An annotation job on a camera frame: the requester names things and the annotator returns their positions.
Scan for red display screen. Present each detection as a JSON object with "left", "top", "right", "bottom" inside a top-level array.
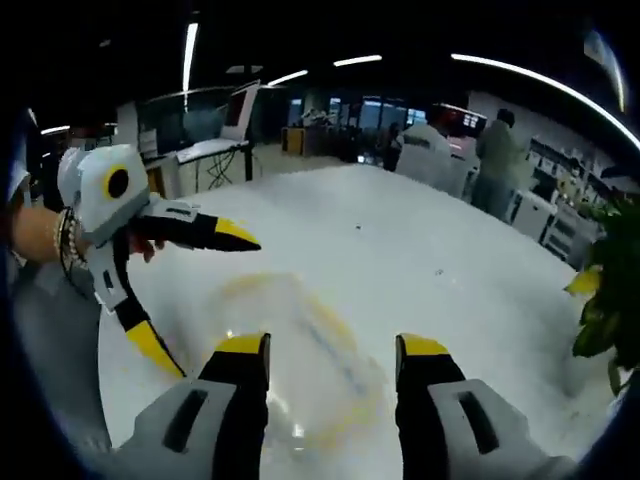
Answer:
[{"left": 438, "top": 103, "right": 489, "bottom": 140}]

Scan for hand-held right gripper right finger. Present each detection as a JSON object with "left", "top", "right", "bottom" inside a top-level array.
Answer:
[{"left": 394, "top": 333, "right": 577, "bottom": 480}]

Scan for white cabinet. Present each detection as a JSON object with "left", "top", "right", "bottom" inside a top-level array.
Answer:
[{"left": 507, "top": 189, "right": 601, "bottom": 261}]

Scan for person's left hand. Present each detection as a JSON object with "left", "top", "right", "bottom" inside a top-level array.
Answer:
[{"left": 127, "top": 237, "right": 167, "bottom": 265}]

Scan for green potted plant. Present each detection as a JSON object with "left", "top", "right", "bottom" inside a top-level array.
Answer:
[{"left": 563, "top": 198, "right": 640, "bottom": 397}]

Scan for clear plastic bag with rolls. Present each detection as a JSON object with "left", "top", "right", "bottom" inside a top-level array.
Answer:
[{"left": 198, "top": 271, "right": 397, "bottom": 454}]

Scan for ceiling light strip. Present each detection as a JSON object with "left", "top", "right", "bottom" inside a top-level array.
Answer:
[
  {"left": 181, "top": 21, "right": 200, "bottom": 94},
  {"left": 266, "top": 69, "right": 310, "bottom": 88},
  {"left": 332, "top": 54, "right": 384, "bottom": 68}
]

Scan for beaded bracelets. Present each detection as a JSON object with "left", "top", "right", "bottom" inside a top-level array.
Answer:
[{"left": 51, "top": 206, "right": 91, "bottom": 274}]

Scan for white folding table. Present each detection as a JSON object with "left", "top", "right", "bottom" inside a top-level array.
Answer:
[{"left": 173, "top": 138, "right": 257, "bottom": 195}]

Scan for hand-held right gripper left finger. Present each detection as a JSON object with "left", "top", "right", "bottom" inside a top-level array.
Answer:
[{"left": 115, "top": 331, "right": 273, "bottom": 480}]

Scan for long curved ceiling light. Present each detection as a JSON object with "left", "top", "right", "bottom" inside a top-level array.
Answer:
[{"left": 450, "top": 52, "right": 640, "bottom": 152}]

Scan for white framed screen on stand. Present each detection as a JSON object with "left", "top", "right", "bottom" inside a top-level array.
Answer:
[{"left": 221, "top": 78, "right": 262, "bottom": 142}]

